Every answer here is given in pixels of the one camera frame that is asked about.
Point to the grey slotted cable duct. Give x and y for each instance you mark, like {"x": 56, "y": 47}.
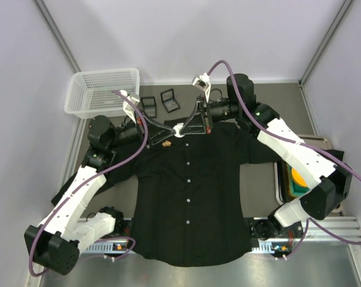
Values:
{"x": 119, "y": 247}

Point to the black box blue brooch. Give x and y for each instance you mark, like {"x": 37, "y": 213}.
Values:
{"x": 149, "y": 106}

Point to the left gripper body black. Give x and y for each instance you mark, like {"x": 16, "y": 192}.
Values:
{"x": 145, "y": 131}

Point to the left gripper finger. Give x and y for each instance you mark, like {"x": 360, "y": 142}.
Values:
{"x": 151, "y": 121}
{"x": 158, "y": 137}

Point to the metal tray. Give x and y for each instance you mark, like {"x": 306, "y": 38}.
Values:
{"x": 280, "y": 171}

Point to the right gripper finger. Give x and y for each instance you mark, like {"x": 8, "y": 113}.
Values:
{"x": 194, "y": 129}
{"x": 195, "y": 116}

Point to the aluminium rail frame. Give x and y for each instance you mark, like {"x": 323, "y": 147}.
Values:
{"x": 328, "y": 256}

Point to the white perforated plastic basket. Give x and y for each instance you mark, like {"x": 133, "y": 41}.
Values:
{"x": 90, "y": 93}

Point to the green black mat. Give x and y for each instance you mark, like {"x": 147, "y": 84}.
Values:
{"x": 293, "y": 189}

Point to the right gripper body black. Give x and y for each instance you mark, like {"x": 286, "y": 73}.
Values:
{"x": 205, "y": 114}

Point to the orange bowl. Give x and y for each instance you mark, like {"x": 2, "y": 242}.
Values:
{"x": 298, "y": 179}

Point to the black button shirt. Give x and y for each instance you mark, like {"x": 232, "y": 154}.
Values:
{"x": 196, "y": 177}

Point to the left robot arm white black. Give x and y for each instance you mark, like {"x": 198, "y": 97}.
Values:
{"x": 59, "y": 240}

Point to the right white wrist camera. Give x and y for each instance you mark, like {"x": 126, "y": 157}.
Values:
{"x": 202, "y": 82}

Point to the black box gold brooch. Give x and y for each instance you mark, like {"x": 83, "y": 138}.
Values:
{"x": 169, "y": 101}

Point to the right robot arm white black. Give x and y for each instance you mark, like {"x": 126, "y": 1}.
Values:
{"x": 328, "y": 183}

